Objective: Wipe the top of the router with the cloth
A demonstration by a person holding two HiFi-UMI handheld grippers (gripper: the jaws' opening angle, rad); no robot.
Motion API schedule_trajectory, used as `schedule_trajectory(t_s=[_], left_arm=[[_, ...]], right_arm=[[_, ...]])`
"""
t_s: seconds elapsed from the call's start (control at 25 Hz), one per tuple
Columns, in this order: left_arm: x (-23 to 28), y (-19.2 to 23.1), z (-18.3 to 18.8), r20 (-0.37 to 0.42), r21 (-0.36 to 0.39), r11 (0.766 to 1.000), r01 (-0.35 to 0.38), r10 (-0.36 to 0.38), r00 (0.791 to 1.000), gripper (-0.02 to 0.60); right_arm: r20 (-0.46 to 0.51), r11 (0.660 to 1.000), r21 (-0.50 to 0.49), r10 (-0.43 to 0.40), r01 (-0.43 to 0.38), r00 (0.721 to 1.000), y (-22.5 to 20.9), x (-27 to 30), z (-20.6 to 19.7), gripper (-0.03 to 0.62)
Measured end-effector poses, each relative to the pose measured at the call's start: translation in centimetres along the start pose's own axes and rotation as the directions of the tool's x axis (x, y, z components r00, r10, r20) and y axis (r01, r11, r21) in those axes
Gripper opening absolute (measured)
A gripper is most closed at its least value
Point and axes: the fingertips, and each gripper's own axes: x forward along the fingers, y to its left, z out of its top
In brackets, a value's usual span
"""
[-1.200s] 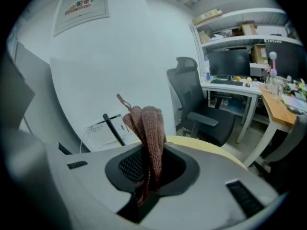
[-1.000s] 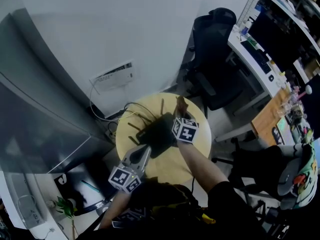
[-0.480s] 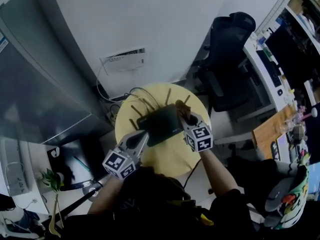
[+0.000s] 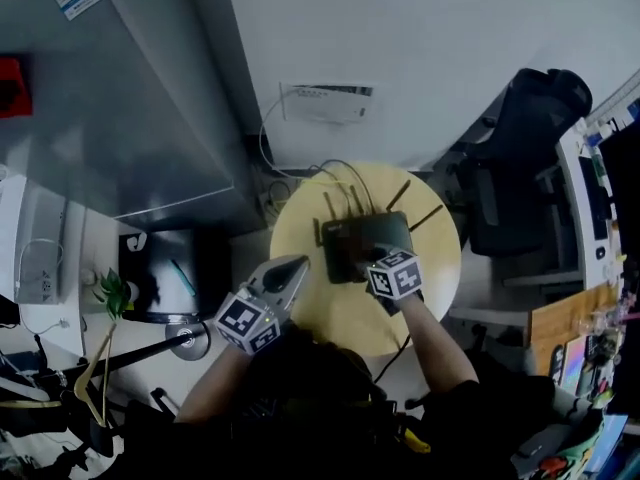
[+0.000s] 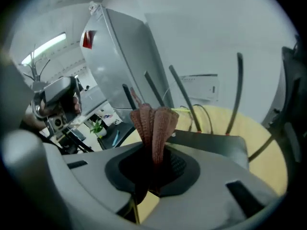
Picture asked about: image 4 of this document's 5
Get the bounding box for white microwave oven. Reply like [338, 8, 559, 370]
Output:
[0, 175, 66, 307]

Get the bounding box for potted green plant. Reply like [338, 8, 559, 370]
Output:
[93, 267, 139, 322]

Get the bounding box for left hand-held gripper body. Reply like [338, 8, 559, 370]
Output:
[213, 287, 292, 356]

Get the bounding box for person's left forearm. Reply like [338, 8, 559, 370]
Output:
[174, 345, 251, 424]

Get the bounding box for black router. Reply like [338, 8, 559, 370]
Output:
[313, 180, 445, 285]

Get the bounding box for wooden clothes hanger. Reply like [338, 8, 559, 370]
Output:
[73, 322, 119, 429]

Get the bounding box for red paper decoration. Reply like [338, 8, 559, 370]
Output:
[0, 56, 35, 119]

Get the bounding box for black coat stand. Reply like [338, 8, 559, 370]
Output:
[74, 320, 211, 384]

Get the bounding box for teal pen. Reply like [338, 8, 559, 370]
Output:
[169, 258, 197, 298]

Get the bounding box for colourful bag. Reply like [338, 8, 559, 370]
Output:
[509, 407, 609, 480]

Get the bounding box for white desk under microwave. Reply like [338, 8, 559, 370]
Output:
[0, 202, 126, 357]

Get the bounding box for wooden board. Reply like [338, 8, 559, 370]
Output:
[528, 282, 621, 377]

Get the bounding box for person's right forearm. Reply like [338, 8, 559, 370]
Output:
[397, 295, 480, 394]

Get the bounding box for yellow clip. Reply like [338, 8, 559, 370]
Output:
[403, 427, 432, 455]

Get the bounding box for black power cable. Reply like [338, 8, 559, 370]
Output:
[372, 332, 412, 384]

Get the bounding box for white computer desk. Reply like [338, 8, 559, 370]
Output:
[554, 117, 626, 294]

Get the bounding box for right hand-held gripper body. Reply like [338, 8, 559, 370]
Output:
[366, 249, 424, 302]

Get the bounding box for silver refrigerator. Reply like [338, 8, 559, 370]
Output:
[0, 0, 266, 234]

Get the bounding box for black high-back office chair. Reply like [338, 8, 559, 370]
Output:
[444, 67, 594, 257]

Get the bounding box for black monitor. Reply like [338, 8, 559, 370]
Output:
[597, 117, 640, 419]

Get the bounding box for person's black shirt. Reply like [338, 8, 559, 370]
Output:
[119, 327, 601, 480]

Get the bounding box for black keyboard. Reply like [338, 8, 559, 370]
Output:
[578, 155, 612, 242]

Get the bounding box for white wall network box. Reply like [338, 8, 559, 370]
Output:
[279, 81, 376, 125]

